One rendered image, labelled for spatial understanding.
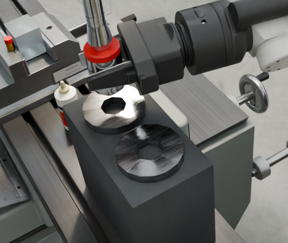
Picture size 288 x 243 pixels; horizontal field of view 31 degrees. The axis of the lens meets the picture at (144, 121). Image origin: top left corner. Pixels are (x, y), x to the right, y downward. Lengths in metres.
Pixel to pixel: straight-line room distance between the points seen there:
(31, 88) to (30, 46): 0.08
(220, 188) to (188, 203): 0.68
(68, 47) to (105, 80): 0.39
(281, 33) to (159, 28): 0.16
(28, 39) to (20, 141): 0.19
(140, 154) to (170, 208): 0.08
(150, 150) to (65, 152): 0.31
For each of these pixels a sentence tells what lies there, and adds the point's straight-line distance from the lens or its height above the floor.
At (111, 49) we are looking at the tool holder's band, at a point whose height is 1.21.
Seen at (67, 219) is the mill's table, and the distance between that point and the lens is 0.88.
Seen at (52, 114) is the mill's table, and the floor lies 0.90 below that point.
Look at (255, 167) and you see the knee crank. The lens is 1.43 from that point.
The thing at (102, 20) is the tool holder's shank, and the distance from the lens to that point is 0.64.
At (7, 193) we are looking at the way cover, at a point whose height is 0.83.
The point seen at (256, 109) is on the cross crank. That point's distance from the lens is 1.48.
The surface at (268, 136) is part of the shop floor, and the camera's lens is 2.18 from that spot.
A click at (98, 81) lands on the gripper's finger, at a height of 1.18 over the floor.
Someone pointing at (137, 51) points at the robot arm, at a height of 1.20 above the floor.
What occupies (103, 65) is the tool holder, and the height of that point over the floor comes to 1.19.
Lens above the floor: 1.61
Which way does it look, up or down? 45 degrees down
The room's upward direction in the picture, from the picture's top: 9 degrees counter-clockwise
